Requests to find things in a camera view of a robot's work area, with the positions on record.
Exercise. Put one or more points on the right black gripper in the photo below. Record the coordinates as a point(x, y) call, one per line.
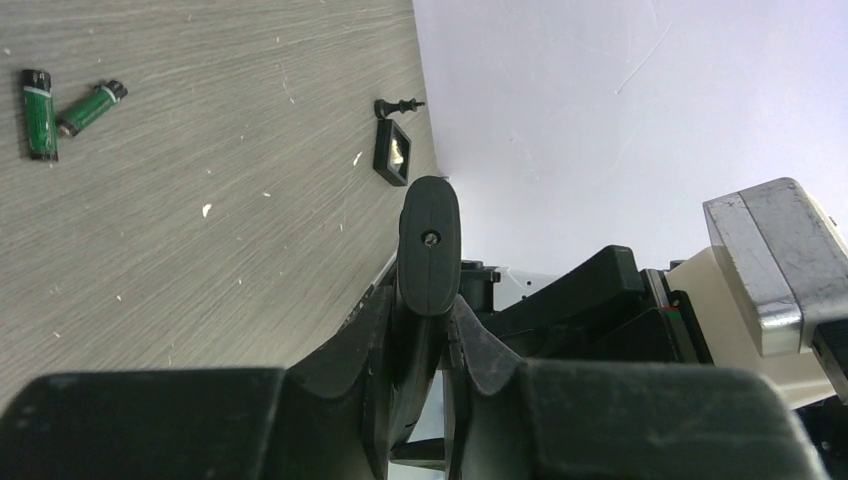
point(605, 309)

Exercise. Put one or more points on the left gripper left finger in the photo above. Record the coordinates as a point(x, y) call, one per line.
point(326, 417)

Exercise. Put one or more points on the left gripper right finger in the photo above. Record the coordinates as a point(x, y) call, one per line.
point(514, 418)

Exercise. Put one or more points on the dark green battery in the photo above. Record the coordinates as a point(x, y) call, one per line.
point(40, 116)
point(87, 110)

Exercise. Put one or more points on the black remote control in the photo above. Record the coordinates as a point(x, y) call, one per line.
point(429, 250)

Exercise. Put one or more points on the small black peg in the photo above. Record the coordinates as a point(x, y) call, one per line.
point(383, 109)

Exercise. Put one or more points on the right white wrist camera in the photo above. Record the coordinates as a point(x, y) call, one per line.
point(770, 292)

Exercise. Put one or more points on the small black square frame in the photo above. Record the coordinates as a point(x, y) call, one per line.
point(392, 153)

